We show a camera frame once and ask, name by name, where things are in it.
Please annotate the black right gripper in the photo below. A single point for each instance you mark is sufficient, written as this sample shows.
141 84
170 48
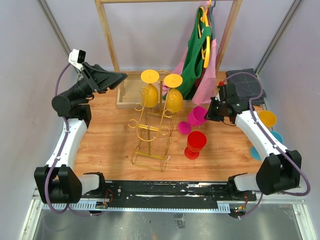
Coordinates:
210 115

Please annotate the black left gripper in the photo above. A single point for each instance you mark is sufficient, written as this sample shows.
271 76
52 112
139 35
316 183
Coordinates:
100 79

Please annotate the magenta wine glass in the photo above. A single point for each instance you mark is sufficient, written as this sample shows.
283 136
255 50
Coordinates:
195 118

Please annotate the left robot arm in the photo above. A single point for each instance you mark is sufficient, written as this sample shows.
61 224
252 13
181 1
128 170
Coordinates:
56 182

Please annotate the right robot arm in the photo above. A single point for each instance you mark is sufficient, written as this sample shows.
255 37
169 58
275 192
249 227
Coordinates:
280 166

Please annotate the red wine glass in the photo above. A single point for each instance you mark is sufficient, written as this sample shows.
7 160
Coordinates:
196 141

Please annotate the wooden clothes rack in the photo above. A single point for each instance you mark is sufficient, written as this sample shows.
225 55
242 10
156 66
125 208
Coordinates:
125 99

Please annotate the blue wine glass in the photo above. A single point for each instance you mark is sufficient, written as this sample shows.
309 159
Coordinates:
254 153

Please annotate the pink garment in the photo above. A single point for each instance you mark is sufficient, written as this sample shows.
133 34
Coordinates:
205 85

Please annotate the green garment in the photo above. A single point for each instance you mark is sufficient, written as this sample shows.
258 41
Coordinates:
190 67

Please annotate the yellow clothes hanger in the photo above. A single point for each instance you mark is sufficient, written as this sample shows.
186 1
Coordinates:
206 27

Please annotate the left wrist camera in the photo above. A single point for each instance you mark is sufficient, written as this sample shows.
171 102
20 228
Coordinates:
76 58

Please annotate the gold wire wine glass rack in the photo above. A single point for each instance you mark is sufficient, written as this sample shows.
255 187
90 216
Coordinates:
153 129

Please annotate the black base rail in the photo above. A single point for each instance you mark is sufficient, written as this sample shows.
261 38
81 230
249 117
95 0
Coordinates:
166 196

